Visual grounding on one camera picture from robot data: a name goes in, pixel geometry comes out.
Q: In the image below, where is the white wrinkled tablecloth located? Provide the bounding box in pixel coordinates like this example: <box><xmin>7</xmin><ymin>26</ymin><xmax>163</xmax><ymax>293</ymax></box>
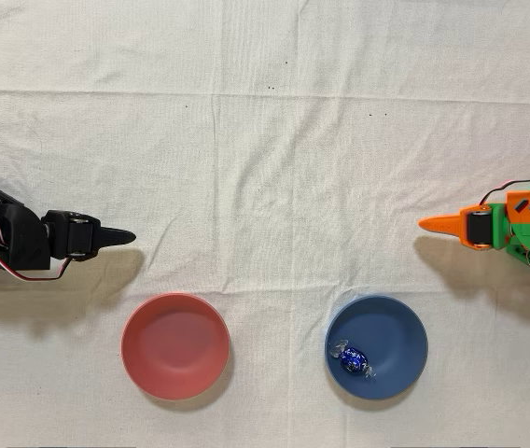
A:
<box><xmin>0</xmin><ymin>0</ymin><xmax>530</xmax><ymax>448</ymax></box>

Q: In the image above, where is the servo cable on black gripper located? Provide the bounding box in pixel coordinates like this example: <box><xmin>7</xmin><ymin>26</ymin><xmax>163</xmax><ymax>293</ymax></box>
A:
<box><xmin>0</xmin><ymin>254</ymin><xmax>74</xmax><ymax>282</ymax></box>

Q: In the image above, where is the blue bowl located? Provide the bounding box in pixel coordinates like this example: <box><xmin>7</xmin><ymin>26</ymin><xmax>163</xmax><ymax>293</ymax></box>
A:
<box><xmin>324</xmin><ymin>294</ymin><xmax>429</xmax><ymax>401</ymax></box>

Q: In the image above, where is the blue candy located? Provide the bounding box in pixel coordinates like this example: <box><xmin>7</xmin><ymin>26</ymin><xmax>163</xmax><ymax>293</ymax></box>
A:
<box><xmin>328</xmin><ymin>339</ymin><xmax>378</xmax><ymax>382</ymax></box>

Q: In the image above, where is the pink bowl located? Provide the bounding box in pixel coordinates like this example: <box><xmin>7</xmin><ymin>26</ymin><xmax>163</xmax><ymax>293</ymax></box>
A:
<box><xmin>120</xmin><ymin>292</ymin><xmax>231</xmax><ymax>401</ymax></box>

